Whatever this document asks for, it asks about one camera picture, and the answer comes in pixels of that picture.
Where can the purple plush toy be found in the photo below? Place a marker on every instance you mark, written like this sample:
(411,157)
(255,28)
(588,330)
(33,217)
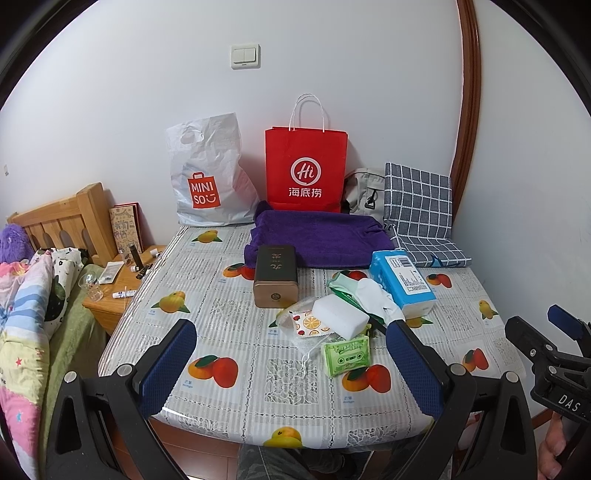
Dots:
(15,244)

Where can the small dark bottle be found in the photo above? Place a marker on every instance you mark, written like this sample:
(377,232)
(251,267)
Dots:
(139,267)

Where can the grey checked cushion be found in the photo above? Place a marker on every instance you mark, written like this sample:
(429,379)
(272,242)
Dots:
(418,211)

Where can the wooden nightstand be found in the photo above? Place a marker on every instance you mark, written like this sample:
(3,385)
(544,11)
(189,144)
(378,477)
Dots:
(108,310)

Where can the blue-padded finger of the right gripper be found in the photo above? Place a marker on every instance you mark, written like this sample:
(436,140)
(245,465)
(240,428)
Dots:
(573,327)
(531,342)

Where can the white Miniso plastic bag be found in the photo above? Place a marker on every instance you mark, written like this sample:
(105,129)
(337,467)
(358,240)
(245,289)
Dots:
(209,185)

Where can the white wall switch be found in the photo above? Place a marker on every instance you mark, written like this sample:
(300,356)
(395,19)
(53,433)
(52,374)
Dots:
(245,56)

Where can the clear glass cup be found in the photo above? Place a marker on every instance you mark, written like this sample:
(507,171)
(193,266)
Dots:
(88,282)

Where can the clear fruit-print pouch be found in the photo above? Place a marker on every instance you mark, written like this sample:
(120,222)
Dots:
(300,328)

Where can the white tube on nightstand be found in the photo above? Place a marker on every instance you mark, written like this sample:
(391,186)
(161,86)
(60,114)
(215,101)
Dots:
(123,294)

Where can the patterned book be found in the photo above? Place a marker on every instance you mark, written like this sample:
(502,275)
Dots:
(125,224)

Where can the red paper shopping bag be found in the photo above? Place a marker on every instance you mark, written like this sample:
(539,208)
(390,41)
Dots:
(305,167)

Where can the colourful bedding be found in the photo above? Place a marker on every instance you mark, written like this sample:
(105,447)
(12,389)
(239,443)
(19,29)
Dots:
(34,298)

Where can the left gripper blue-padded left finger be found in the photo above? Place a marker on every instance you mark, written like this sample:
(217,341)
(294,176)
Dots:
(87,411)

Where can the green tissue pack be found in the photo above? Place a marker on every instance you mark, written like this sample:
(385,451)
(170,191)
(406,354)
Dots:
(346,355)

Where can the white and mint glove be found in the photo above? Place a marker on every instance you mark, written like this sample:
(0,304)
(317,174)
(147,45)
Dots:
(356,288)

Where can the grey canvas bag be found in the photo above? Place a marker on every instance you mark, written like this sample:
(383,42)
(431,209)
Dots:
(364,194)

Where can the blue tissue box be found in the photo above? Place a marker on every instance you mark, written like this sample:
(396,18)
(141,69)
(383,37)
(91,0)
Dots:
(397,274)

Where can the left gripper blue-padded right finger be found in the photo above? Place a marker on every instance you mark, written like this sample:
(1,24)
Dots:
(503,446)

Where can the purple towel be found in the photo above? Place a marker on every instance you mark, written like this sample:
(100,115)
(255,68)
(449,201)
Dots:
(321,240)

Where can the brown wooden door frame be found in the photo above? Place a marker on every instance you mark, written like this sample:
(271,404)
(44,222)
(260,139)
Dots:
(470,100)

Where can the person's right hand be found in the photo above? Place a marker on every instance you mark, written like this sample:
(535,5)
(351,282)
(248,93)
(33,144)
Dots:
(559,433)

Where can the wooden bed headboard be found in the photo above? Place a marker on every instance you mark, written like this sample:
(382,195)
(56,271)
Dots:
(79,221)

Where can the white packet on nightstand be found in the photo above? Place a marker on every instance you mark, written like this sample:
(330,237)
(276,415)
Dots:
(110,272)

